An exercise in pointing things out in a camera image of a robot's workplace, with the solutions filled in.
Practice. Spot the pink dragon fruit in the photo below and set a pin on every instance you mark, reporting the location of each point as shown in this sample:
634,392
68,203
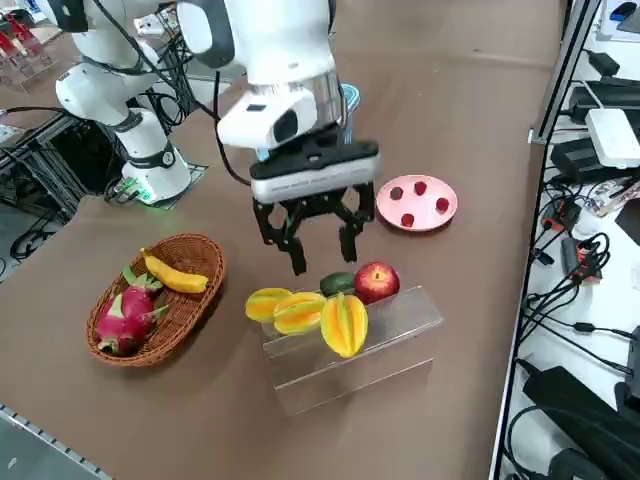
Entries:
127,315

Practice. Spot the blue plastic basket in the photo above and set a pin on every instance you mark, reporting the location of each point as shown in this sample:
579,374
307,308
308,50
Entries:
352,95

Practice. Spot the orange black adapter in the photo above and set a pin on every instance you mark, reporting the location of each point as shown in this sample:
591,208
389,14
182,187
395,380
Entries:
580,262

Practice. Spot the clear rack with red items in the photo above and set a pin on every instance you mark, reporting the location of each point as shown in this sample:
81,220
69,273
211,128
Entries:
20,40

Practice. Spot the red apple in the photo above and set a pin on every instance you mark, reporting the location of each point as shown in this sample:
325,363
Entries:
377,282

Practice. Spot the black power adapter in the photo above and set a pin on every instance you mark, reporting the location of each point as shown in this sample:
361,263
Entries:
602,62
582,160

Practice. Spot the brown wicker basket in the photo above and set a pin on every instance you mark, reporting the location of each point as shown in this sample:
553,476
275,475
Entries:
190,255

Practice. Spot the aluminium table rail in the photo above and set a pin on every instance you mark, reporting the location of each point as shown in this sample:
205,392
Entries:
50,442

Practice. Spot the black flat box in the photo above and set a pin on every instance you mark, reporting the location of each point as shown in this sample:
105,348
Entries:
600,95

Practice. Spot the aluminium camera post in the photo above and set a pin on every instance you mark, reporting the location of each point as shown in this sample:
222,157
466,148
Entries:
565,75

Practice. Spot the red strawberry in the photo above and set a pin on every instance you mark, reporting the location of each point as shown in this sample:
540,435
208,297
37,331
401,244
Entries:
396,192

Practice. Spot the pink round plate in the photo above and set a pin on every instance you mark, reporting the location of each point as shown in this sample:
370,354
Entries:
425,211

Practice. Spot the yellow banana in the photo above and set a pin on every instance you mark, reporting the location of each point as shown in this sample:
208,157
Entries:
175,277

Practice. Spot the red black device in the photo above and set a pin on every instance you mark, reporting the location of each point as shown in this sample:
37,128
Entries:
562,216

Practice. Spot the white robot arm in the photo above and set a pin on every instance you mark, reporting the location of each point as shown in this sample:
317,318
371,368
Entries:
280,45

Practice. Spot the green avocado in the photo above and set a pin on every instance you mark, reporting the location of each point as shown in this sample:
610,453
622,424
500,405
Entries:
335,284

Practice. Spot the clear acrylic stepped stand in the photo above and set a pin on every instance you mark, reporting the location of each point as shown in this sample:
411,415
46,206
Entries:
400,315

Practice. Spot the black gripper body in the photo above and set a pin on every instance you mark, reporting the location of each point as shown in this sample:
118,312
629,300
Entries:
320,175

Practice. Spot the yellow star fruit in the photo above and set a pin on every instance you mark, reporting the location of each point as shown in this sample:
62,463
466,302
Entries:
300,315
262,305
345,325

